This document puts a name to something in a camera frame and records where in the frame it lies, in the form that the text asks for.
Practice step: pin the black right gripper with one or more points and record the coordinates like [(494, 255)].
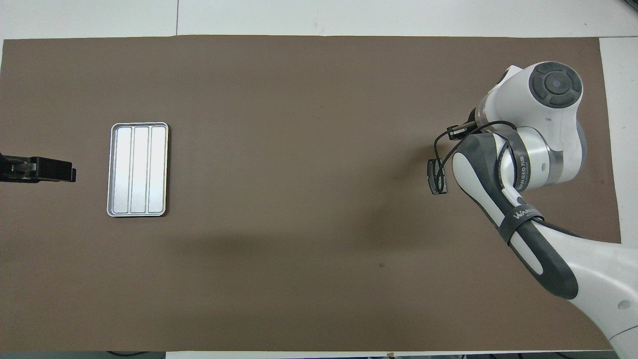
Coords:
[(471, 127)]

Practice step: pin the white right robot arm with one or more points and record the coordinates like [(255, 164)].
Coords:
[(513, 94)]

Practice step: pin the silver metal tray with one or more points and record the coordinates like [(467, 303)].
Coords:
[(157, 169)]

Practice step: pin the rectangular dark brake pad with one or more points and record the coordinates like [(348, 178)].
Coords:
[(432, 174)]

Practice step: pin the brown table mat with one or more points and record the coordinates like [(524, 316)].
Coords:
[(319, 99)]

